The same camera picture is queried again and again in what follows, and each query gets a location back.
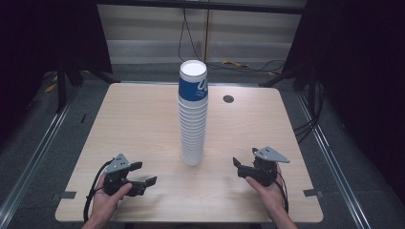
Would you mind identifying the black hanging cable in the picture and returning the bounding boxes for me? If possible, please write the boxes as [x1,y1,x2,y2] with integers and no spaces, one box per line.
[177,8,287,73]

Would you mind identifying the black metal stand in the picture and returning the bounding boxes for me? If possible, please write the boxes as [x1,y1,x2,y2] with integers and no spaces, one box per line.
[55,58,121,115]
[258,65,309,89]

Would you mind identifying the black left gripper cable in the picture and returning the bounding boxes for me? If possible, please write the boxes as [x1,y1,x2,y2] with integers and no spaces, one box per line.
[82,158,115,222]

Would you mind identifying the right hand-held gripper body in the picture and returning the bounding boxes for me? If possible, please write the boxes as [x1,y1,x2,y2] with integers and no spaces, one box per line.
[237,146,290,188]

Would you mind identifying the grey tape strip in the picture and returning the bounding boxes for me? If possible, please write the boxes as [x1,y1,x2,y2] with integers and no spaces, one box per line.
[302,188,324,198]
[52,190,77,201]

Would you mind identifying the person's right hand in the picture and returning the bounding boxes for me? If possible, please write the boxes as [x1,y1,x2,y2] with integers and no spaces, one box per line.
[245,162,288,221]

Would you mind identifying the black curtain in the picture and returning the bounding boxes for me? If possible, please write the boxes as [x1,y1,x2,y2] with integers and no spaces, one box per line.
[282,0,405,204]
[0,0,113,144]

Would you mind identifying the metal floor rail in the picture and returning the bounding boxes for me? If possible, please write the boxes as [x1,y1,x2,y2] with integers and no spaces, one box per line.
[295,91,373,229]
[0,85,81,222]

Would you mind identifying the person's left hand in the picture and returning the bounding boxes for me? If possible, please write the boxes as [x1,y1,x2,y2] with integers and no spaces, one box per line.
[90,174,133,223]

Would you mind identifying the stack of paper cups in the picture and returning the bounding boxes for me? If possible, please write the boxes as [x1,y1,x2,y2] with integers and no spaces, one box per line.
[177,94,209,167]

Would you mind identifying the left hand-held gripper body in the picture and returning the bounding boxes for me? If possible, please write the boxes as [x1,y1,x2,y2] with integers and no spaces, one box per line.
[102,153,148,197]

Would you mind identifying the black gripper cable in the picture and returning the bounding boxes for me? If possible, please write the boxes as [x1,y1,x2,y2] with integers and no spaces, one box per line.
[82,158,115,222]
[275,171,290,214]

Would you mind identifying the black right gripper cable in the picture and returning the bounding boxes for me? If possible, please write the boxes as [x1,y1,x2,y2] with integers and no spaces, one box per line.
[275,171,290,214]

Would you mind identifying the black horizontal bar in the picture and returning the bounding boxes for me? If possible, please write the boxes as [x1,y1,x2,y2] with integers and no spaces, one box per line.
[95,0,308,15]

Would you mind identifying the black floor cables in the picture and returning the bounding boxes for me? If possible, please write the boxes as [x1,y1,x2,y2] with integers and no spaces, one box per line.
[291,75,327,145]

